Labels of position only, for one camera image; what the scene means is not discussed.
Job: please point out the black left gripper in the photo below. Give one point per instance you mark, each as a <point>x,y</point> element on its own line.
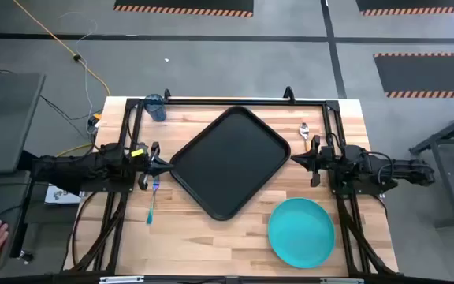
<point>149,165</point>

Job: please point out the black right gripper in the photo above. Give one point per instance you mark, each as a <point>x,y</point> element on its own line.
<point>329,161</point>

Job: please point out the blue translucent cup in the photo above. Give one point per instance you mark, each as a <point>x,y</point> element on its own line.
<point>156,111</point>

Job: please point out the teal round plate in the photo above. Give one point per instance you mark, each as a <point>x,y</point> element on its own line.
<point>301,232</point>

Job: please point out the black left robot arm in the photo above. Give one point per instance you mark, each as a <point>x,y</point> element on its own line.
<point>73,169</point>

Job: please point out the black plastic tray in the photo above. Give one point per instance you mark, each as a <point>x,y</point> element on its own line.
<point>231,161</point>

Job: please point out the yellow tape tag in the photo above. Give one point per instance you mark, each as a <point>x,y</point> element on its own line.
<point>137,152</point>

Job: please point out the orange and white plug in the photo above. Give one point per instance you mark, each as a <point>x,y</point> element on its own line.
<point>96,118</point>

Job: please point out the white printed paper sheet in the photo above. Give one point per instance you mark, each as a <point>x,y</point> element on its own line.
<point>59,196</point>

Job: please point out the black mat with orange stripes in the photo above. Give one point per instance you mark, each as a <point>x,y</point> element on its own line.
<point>183,4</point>
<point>416,4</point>
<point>428,75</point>

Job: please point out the grey desk surface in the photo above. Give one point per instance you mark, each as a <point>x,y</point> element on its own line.
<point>10,197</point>

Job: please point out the grey raised desk panel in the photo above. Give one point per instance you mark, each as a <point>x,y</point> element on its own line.
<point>6,122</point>

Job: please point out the silver desk foot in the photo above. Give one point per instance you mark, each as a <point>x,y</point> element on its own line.
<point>26,257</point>

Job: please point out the black aluminium table frame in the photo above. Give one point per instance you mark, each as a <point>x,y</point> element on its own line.
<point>231,102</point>

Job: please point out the silver metal bracket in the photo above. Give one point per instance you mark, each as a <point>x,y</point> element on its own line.
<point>121,279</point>
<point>341,281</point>

